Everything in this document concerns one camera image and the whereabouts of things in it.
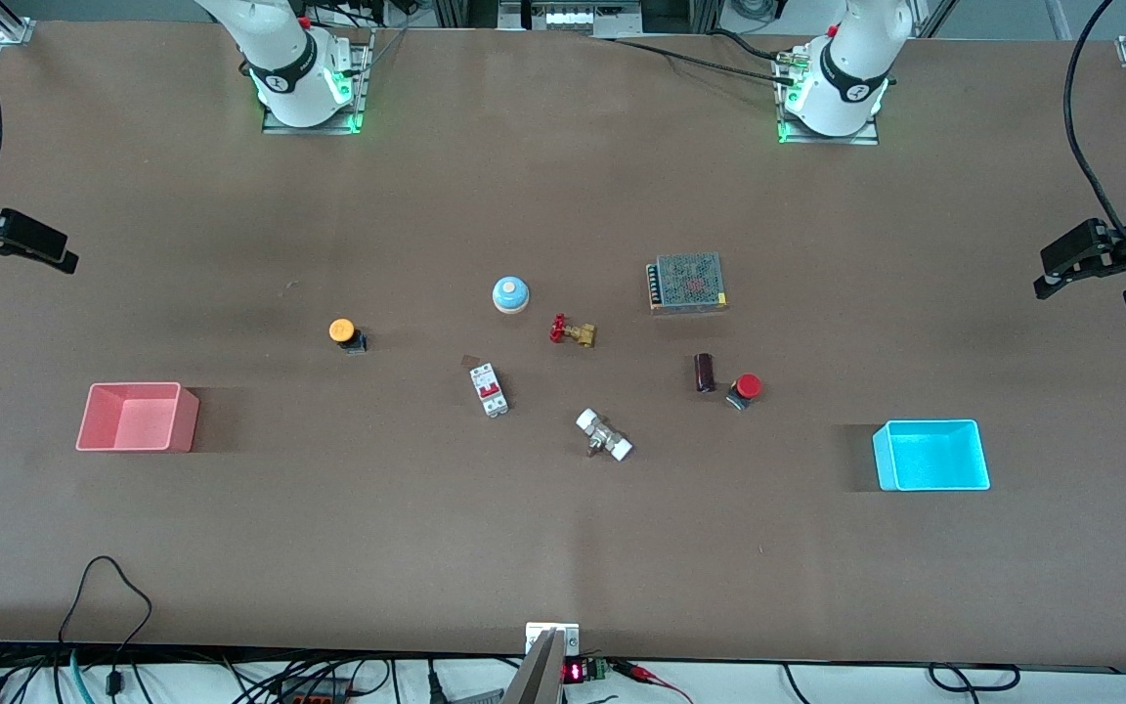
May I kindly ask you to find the pink plastic bin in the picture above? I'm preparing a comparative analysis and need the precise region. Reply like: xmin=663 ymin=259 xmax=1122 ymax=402
xmin=75 ymin=381 xmax=200 ymax=454

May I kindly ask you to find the cyan plastic bin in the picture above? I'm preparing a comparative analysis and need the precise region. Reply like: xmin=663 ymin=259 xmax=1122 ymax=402
xmin=872 ymin=419 xmax=992 ymax=492

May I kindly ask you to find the metal mesh power supply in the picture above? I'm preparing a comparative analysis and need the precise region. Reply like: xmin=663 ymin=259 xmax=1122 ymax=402
xmin=646 ymin=252 xmax=729 ymax=314

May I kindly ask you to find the white red circuit breaker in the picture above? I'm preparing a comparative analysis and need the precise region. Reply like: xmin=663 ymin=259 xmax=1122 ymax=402
xmin=469 ymin=363 xmax=510 ymax=418

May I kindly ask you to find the white-ended metal ball valve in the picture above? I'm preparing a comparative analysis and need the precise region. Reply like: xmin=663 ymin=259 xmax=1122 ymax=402
xmin=575 ymin=408 xmax=634 ymax=462

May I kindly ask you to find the grey socket strip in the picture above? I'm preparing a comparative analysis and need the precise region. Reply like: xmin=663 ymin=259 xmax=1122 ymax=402
xmin=499 ymin=0 xmax=642 ymax=35

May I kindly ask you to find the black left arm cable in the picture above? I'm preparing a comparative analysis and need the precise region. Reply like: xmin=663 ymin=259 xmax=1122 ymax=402
xmin=1063 ymin=0 xmax=1126 ymax=250

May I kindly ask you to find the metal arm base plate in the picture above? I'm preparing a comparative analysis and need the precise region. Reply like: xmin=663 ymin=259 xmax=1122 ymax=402
xmin=775 ymin=49 xmax=882 ymax=146
xmin=262 ymin=29 xmax=373 ymax=136

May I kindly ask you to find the teal cable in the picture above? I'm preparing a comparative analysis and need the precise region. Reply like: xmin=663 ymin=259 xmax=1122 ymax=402
xmin=67 ymin=647 xmax=97 ymax=704

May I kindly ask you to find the black looped cable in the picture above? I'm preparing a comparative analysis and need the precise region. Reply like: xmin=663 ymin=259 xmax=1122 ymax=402
xmin=927 ymin=663 xmax=1021 ymax=693

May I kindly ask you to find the brass valve with red handle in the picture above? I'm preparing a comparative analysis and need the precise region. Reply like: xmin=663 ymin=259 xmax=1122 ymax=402
xmin=549 ymin=313 xmax=598 ymax=350

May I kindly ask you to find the red alligator clip wire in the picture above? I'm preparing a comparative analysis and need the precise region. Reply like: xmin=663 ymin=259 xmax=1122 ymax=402
xmin=612 ymin=660 xmax=696 ymax=704

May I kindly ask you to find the white post bracket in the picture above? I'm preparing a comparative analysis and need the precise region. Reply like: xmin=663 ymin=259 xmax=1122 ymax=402
xmin=525 ymin=622 xmax=581 ymax=658

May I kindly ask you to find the aluminium profile camera post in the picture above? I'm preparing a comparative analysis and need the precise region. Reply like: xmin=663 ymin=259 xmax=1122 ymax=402
xmin=502 ymin=629 xmax=566 ymax=704

